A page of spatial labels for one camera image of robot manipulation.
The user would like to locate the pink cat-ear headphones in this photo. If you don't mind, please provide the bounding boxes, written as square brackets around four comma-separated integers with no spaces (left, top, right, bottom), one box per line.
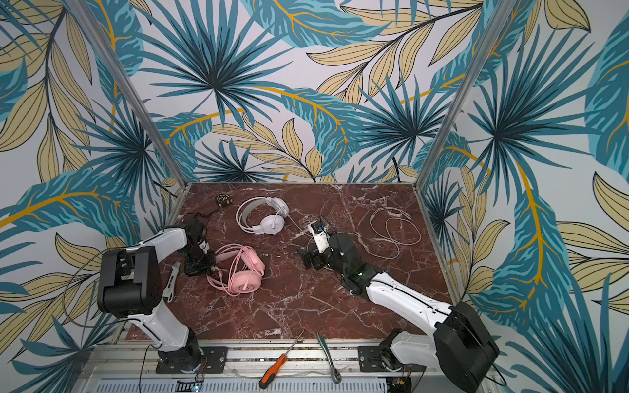
[206,243,265,297]

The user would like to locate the white headphone cable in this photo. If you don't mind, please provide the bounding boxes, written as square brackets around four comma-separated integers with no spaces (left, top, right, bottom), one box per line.
[289,205,423,261]

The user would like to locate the white headphones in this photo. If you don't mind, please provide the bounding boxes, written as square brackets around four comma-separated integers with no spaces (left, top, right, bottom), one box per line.
[235,196,290,235]

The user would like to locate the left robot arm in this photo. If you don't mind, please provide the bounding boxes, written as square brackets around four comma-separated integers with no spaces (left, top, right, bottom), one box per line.
[97,219,216,373]

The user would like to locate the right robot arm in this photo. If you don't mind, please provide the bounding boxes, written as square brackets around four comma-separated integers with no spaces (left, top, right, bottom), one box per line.
[296,231,500,392]

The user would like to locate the silver adjustable wrench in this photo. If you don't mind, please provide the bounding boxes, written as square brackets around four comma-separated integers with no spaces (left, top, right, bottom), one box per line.
[162,262,180,303]

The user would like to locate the black hex key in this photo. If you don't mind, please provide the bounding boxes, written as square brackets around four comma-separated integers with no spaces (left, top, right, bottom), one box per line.
[193,210,217,220]

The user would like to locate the metal pliers tool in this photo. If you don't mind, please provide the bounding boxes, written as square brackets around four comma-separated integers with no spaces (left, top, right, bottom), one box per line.
[316,332,342,384]

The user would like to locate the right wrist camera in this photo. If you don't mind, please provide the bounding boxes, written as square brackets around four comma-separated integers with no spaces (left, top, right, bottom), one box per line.
[309,219,329,254]

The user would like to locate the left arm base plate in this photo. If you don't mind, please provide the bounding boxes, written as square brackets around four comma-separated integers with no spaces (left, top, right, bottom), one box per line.
[156,346,228,375]

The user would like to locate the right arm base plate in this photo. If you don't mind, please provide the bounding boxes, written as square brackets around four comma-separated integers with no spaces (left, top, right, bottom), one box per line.
[357,346,426,373]

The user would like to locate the aluminium frame rail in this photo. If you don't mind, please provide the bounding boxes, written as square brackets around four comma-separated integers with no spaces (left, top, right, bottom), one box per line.
[73,337,500,380]

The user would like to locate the orange handle screwdriver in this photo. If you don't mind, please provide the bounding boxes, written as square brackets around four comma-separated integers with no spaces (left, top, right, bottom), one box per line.
[258,331,304,390]

